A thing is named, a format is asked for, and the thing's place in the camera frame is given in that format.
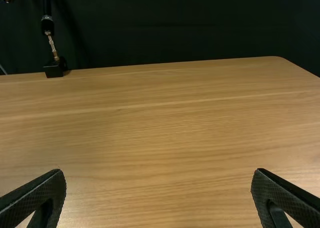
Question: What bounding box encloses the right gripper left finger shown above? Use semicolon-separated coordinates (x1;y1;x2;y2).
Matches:
0;169;67;228

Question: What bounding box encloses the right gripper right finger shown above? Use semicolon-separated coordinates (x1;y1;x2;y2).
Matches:
250;168;320;228

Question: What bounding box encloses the black clamp stand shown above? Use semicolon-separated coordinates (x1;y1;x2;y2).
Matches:
0;0;68;79

